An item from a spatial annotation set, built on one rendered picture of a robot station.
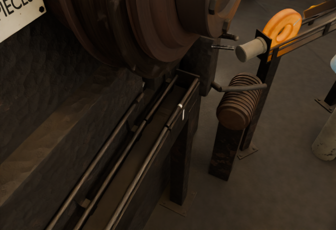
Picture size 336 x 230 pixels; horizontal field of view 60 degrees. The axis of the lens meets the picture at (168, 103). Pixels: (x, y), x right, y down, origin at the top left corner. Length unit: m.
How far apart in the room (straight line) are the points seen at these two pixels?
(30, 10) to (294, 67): 1.89
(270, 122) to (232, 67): 0.50
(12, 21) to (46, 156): 0.22
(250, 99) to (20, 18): 0.83
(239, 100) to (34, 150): 0.72
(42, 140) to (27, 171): 0.06
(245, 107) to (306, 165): 0.68
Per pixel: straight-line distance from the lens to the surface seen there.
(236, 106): 1.04
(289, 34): 1.14
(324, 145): 1.62
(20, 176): 0.52
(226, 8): 0.56
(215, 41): 0.86
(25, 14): 0.45
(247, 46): 1.03
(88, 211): 0.68
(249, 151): 1.58
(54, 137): 0.54
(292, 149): 1.67
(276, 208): 1.47
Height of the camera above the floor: 1.28
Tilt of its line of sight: 47 degrees down
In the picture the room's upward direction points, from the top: straight up
